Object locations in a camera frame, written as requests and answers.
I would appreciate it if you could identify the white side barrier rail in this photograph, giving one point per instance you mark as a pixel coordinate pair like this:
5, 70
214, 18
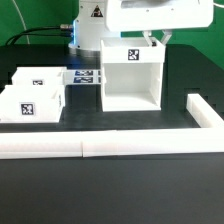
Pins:
202, 112

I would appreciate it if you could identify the white front barrier rail left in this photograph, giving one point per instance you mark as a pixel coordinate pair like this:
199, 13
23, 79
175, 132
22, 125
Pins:
40, 145

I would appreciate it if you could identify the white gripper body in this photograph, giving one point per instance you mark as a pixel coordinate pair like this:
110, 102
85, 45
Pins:
150, 15

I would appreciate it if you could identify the white front barrier rail right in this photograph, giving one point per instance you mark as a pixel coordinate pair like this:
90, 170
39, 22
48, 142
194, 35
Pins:
148, 142

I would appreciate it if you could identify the white front drawer box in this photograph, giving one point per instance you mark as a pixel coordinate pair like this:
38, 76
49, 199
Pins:
31, 103

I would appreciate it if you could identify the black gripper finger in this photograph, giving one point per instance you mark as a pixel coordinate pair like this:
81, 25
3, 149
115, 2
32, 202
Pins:
167, 34
147, 37

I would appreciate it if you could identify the white marker sheet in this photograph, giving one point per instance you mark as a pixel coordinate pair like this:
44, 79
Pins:
82, 77

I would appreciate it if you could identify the white drawer cabinet frame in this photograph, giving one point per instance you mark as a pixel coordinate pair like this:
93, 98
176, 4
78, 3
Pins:
131, 74

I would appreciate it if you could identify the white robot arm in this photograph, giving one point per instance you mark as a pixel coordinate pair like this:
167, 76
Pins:
90, 26

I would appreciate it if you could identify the white rear drawer box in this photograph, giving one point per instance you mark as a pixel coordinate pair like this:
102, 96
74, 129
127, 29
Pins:
38, 76

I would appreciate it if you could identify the white drawer box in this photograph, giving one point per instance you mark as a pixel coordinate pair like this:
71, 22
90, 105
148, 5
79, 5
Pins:
31, 103
38, 76

